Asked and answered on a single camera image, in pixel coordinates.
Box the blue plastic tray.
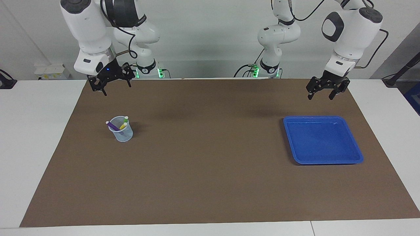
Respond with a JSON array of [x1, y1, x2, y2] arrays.
[[283, 115, 364, 165]]

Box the white power strip box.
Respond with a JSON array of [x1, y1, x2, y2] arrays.
[[34, 64, 71, 80]]

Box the translucent plastic cup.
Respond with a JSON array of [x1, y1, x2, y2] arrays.
[[108, 116, 134, 143]]

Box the blue floor object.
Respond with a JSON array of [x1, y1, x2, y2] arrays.
[[403, 81, 420, 116]]

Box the brown table mat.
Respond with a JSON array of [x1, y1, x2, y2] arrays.
[[20, 78, 420, 228]]

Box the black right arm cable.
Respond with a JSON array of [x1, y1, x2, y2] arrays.
[[100, 0, 138, 59]]

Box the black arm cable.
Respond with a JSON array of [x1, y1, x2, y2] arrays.
[[100, 0, 138, 59], [289, 0, 389, 69]]

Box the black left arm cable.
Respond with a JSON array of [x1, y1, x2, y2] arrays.
[[289, 0, 389, 69]]

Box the black camera stand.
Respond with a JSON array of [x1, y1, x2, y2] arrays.
[[382, 52, 420, 88]]

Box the black left base cable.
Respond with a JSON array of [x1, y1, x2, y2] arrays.
[[233, 49, 264, 78]]

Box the black clamp mount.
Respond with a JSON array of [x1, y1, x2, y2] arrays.
[[0, 69, 18, 89]]

